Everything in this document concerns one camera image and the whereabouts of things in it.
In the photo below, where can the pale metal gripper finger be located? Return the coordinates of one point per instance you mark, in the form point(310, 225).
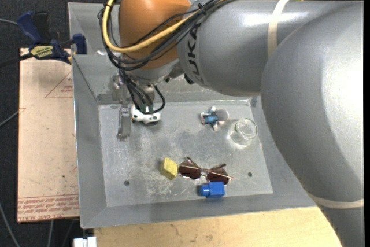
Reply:
point(119, 94)
point(124, 125)

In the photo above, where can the black and white toy cow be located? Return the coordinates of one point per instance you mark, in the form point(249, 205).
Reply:
point(144, 118)

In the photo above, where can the grey metal bin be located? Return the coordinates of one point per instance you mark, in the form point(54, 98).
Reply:
point(162, 147)

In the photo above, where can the yellow sponge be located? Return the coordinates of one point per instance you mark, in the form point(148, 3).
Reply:
point(169, 168)

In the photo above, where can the blue and white small toy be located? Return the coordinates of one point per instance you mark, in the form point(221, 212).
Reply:
point(211, 118)

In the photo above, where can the brown cardboard board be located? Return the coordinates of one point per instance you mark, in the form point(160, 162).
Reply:
point(46, 139)

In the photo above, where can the brown sunglasses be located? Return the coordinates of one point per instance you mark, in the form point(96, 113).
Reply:
point(202, 172)

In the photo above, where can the clear glass cup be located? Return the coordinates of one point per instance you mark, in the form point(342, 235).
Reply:
point(244, 131)

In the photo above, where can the blue plastic block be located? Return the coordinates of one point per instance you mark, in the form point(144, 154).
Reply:
point(213, 190)

